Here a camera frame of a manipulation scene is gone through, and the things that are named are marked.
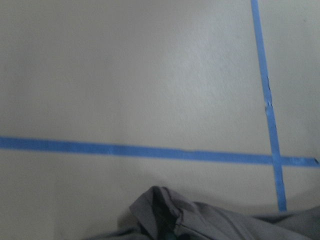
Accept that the dark brown t-shirt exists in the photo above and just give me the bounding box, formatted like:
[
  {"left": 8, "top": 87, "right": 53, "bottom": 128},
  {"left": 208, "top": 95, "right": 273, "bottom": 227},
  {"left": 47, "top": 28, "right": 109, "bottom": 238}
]
[{"left": 93, "top": 186, "right": 320, "bottom": 240}]

